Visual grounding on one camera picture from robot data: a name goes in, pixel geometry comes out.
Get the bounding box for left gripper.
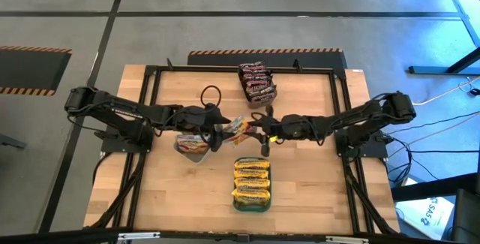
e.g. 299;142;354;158
176;103;234;153

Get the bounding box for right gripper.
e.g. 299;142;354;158
245;104;314;158

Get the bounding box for yellow noodle packet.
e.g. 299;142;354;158
223;115;257;147

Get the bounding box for yellow creamy chicken ramen pack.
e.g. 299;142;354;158
234;167;270;179
233;176;271;190
234;158;271;170
231;187;272;206

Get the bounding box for grey plastic bin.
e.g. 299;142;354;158
172;133;212;165

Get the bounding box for teal green plastic bin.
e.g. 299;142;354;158
231;155;272;214

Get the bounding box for black hazard-striped floor mat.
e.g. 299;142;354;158
186;47;349;70
0;44;73;97

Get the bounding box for black beam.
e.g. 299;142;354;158
391;171;480;203

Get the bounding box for white printed cardboard sheet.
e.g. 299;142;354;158
394;194;455;240

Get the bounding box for grey stand foot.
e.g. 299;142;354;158
0;134;28;150

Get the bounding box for black box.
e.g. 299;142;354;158
451;188;480;244

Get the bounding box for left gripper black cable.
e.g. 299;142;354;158
199;84;223;107

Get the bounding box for black aluminium rig frame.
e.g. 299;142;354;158
89;58;398;236

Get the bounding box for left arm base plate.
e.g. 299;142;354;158
100;124;152;155

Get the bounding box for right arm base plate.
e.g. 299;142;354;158
336;129;390;159

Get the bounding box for silver metal bracket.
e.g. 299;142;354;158
325;235;371;244
117;231;161;242

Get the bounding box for black floor cable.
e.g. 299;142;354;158
406;148;480;155
388;110;480;136

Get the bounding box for yellow floor cable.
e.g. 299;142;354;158
412;82;480;107

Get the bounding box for black desk frame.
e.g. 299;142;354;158
407;0;480;76

